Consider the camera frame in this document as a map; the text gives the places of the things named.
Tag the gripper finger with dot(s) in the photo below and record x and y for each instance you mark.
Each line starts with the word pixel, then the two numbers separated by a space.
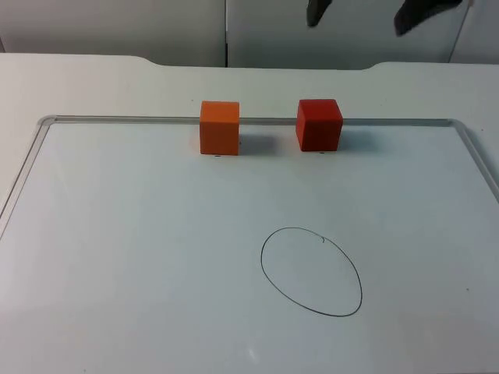
pixel 316 11
pixel 417 13

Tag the grey-framed whiteboard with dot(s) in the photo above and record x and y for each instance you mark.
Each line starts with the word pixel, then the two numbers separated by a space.
pixel 156 253

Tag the orange cube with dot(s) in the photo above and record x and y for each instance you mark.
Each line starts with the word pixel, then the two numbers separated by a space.
pixel 219 132

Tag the red cube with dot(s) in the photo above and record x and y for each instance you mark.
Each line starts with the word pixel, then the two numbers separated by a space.
pixel 317 128

